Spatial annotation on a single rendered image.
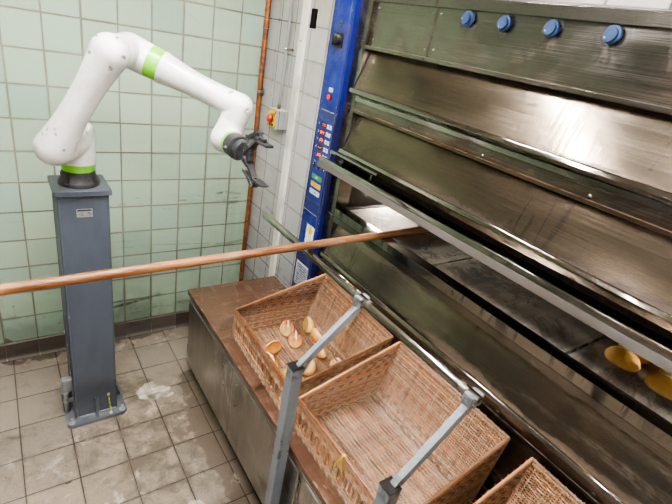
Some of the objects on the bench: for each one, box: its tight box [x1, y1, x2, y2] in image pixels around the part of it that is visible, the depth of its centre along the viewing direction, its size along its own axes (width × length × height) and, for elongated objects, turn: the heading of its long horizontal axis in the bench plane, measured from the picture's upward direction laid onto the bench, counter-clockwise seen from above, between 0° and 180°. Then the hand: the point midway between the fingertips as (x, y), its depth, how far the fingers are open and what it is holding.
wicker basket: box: [232, 273, 394, 411], centre depth 202 cm, size 49×56×28 cm
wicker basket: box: [293, 341, 511, 504], centre depth 161 cm, size 49×56×28 cm
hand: (265, 166), depth 155 cm, fingers open, 13 cm apart
